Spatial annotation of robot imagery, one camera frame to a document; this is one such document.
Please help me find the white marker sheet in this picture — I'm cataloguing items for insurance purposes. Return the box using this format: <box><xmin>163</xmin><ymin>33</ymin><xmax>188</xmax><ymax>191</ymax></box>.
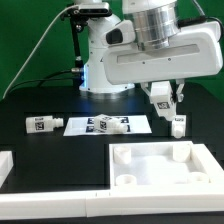
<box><xmin>64</xmin><ymin>115</ymin><xmax>151</xmax><ymax>136</ymax></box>

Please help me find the black cable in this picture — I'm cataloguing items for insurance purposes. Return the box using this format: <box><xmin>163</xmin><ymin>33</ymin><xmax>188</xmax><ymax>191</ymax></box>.
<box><xmin>5</xmin><ymin>69</ymin><xmax>83</xmax><ymax>98</ymax></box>

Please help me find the black camera on stand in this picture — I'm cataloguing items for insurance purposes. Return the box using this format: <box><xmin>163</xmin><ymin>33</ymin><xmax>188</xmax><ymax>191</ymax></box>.
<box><xmin>72</xmin><ymin>2</ymin><xmax>112</xmax><ymax>18</ymax></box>

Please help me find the white square tabletop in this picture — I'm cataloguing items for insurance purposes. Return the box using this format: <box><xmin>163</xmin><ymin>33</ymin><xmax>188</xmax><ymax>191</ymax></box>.
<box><xmin>109</xmin><ymin>141</ymin><xmax>224</xmax><ymax>188</ymax></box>

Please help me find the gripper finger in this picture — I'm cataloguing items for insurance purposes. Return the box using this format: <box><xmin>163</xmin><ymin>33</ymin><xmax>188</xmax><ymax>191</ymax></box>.
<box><xmin>140</xmin><ymin>83</ymin><xmax>151</xmax><ymax>99</ymax></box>
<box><xmin>176</xmin><ymin>79</ymin><xmax>185</xmax><ymax>102</ymax></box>

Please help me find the white fence obstacle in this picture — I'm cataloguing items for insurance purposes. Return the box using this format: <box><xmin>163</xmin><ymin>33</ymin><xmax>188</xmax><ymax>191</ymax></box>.
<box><xmin>0</xmin><ymin>143</ymin><xmax>224</xmax><ymax>222</ymax></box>

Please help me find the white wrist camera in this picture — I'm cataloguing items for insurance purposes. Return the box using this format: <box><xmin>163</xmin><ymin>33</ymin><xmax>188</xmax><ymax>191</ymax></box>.
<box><xmin>105</xmin><ymin>20</ymin><xmax>136</xmax><ymax>45</ymax></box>

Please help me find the grey cable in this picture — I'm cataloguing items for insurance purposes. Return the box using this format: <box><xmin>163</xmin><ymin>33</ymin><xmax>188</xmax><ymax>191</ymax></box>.
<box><xmin>2</xmin><ymin>5</ymin><xmax>80</xmax><ymax>100</ymax></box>

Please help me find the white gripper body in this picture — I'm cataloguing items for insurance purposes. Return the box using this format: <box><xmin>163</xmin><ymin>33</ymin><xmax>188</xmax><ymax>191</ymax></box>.
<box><xmin>103</xmin><ymin>21</ymin><xmax>223</xmax><ymax>85</ymax></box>

